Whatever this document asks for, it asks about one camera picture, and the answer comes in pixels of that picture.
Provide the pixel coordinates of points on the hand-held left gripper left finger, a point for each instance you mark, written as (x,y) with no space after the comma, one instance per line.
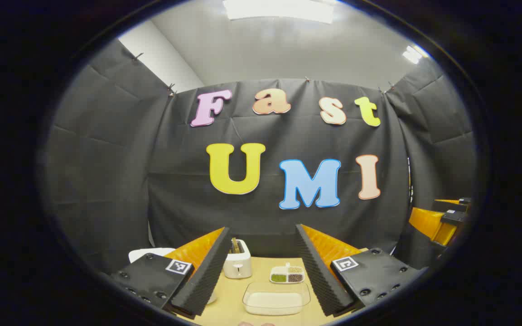
(206,276)

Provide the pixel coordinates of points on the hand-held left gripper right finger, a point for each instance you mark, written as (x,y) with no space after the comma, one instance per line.
(317,276)

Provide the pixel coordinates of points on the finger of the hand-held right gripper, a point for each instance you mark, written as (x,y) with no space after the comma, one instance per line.
(451,204)
(428,224)

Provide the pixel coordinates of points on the white rice cooker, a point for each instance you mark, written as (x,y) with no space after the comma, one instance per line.
(150,252)

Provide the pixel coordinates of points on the white divided dish of beans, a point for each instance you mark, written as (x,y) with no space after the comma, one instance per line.
(287,274)

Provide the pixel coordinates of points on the white toaster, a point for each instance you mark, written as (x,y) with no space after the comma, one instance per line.
(237,265)

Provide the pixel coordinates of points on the brown bread slice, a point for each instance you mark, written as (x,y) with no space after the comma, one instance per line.
(234,245)

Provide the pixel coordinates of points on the black backdrop cloth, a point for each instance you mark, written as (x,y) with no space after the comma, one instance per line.
(107,158)

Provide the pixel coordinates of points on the small ceiling light panel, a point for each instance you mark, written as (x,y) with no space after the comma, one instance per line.
(413,54)

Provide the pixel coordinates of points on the large ceiling light panel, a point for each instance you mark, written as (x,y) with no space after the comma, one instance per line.
(279,9)

